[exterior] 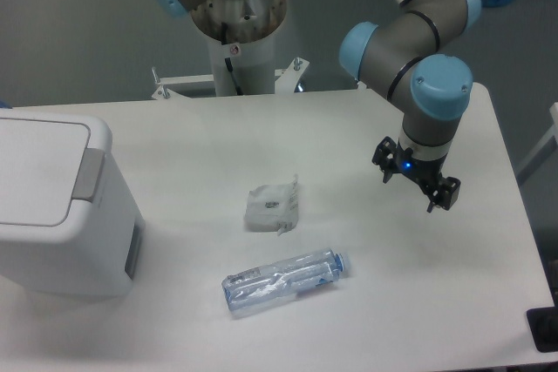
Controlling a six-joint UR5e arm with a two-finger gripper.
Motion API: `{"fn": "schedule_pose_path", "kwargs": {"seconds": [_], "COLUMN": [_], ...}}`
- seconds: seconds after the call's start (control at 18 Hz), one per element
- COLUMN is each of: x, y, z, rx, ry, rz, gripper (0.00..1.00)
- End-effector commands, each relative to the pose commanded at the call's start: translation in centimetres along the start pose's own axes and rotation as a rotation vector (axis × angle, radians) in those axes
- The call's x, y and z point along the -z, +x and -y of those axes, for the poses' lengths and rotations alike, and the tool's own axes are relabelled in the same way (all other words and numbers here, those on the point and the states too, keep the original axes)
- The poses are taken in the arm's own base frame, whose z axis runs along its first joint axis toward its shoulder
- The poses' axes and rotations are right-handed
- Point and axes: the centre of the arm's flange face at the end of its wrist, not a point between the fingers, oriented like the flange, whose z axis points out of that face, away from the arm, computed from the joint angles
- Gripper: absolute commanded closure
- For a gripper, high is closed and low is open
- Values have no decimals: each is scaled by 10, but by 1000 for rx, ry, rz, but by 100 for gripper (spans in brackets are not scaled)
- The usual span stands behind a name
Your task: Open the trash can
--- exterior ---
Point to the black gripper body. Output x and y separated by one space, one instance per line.
426 173

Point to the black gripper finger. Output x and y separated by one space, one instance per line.
443 193
385 158

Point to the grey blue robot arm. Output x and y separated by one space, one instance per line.
400 61

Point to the white trash can body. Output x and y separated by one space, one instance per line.
95 250

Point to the white trash can lid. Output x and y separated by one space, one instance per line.
40 160

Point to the crumpled white plastic packet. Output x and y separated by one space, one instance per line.
273 208

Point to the crushed clear plastic bottle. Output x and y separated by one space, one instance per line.
268 286

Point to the white frame at right edge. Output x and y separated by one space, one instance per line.
540 152

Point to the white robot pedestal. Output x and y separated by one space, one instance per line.
241 39

